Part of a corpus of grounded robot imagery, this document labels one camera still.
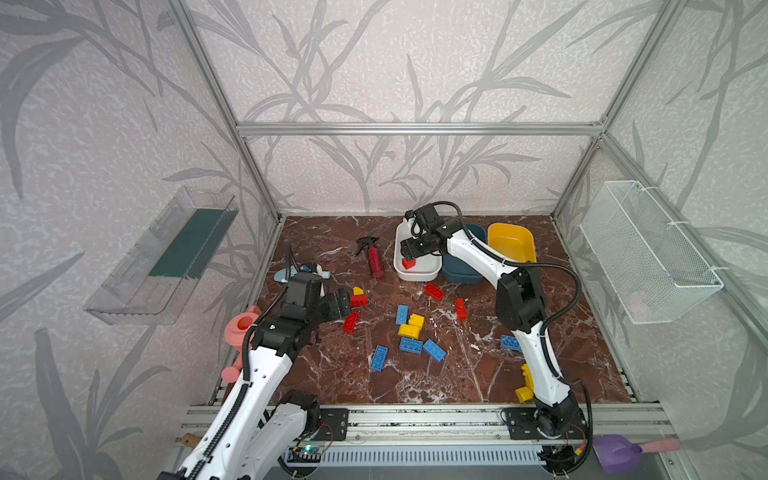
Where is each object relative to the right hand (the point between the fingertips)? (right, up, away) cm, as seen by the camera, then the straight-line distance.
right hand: (411, 239), depth 100 cm
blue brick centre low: (0, -31, -14) cm, 34 cm away
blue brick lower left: (-9, -33, -17) cm, 39 cm away
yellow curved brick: (-1, -28, -11) cm, 30 cm away
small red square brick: (-1, -9, +5) cm, 10 cm away
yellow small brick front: (+29, -40, -23) cm, 55 cm away
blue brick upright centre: (-3, -24, -7) cm, 25 cm away
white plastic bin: (+5, -10, +4) cm, 12 cm away
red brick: (-17, -19, -6) cm, 26 cm away
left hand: (-19, -13, -22) cm, 32 cm away
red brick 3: (+7, -18, -3) cm, 19 cm away
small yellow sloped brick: (-17, -17, -4) cm, 25 cm away
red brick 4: (+15, -22, -7) cm, 28 cm away
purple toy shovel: (+48, -51, -31) cm, 76 cm away
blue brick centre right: (+6, -32, -15) cm, 36 cm away
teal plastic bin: (+14, -10, -4) cm, 18 cm away
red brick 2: (-19, -26, -9) cm, 33 cm away
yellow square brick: (+2, -25, -10) cm, 27 cm away
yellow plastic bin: (+39, -1, +11) cm, 40 cm away
